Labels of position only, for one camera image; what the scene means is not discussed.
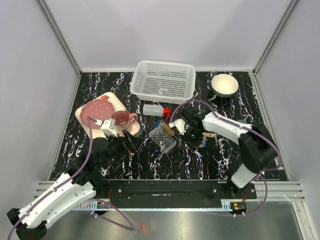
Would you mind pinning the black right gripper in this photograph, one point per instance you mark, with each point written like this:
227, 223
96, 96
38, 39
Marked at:
195, 144

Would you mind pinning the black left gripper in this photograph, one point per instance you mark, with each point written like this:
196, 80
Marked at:
129, 143

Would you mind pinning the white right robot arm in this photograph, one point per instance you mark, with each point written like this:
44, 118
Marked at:
257, 147

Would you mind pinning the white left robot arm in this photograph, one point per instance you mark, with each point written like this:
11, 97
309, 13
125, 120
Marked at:
82, 181

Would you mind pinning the wooden stick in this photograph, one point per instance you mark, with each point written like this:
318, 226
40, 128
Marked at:
209, 135

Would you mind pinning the brown bristle tube brush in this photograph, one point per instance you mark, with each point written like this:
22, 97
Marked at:
174, 134

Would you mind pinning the clear acrylic tube rack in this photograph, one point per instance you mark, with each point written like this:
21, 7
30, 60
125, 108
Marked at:
162, 139

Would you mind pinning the translucent pink mug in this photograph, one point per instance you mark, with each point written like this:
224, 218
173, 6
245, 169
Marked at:
124, 120

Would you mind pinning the pink polka dot plate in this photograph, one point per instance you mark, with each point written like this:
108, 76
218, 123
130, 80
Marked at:
98, 109

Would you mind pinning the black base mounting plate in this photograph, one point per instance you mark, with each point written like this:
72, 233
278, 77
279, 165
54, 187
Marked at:
172, 194

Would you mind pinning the clear plastic funnel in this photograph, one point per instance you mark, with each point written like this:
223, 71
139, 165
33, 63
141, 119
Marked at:
245, 120

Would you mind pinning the white wash bottle red cap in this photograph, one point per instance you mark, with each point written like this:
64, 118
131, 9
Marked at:
155, 110

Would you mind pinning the cream and green bowl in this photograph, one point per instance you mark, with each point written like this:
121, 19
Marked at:
224, 85

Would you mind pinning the white perforated plastic basket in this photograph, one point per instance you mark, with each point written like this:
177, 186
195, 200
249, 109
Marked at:
163, 82

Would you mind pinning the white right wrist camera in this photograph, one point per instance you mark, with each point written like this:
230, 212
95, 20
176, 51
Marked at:
180, 125

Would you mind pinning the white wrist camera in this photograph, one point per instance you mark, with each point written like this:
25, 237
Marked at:
180, 125
108, 127

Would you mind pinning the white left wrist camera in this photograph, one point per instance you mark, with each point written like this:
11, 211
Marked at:
108, 127

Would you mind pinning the slotted cable duct rail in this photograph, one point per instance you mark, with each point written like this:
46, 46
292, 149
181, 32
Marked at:
92, 205

